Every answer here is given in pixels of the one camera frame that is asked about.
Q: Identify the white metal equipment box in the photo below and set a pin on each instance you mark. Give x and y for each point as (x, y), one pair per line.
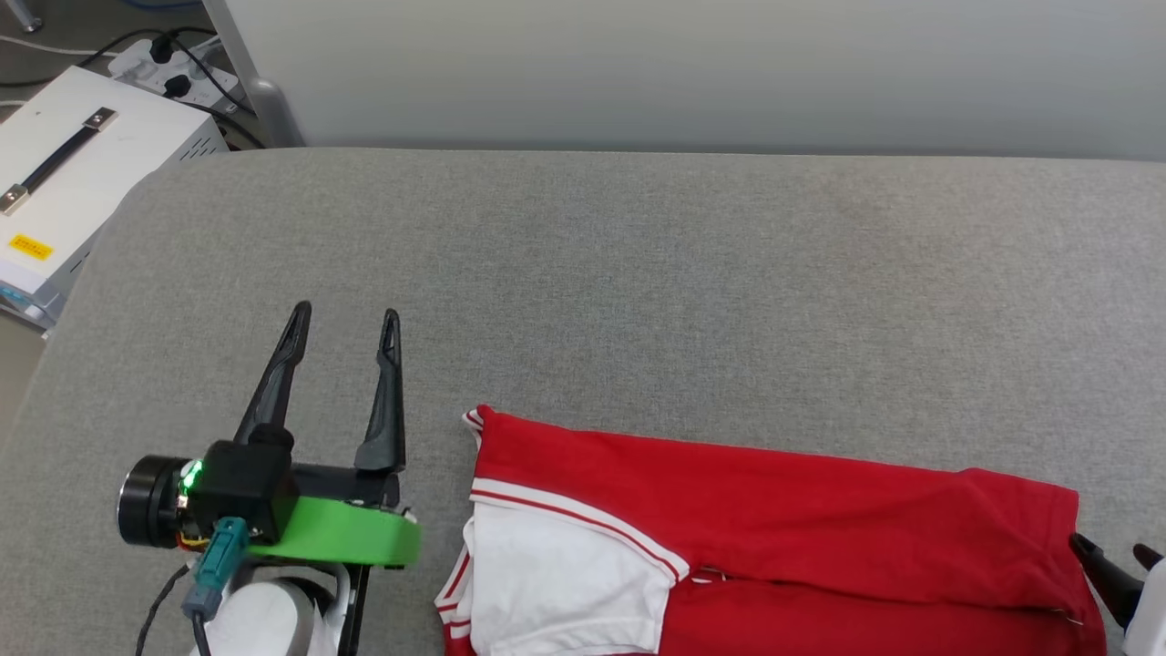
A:
(109, 182)

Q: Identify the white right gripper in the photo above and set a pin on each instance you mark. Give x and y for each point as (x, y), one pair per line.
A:
(1152, 620)

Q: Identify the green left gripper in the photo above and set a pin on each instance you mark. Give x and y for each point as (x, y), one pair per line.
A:
(346, 538)

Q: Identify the grey metal furniture leg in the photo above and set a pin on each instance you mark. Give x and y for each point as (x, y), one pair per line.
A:
(27, 14)

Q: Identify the grey metal partition post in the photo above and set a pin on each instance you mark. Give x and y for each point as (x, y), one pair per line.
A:
(273, 109)

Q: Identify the yellow warning sticker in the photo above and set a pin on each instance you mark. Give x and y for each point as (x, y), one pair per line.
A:
(30, 247)

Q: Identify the grey fabric padded surface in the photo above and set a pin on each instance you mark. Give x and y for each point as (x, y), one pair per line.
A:
(638, 301)

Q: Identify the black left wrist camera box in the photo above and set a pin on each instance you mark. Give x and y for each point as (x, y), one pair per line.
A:
(241, 483)

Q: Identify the white power strip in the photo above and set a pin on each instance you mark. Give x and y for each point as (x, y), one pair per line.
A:
(205, 87)

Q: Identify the red and white jersey shirt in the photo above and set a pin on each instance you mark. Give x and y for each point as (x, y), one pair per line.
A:
(820, 547)

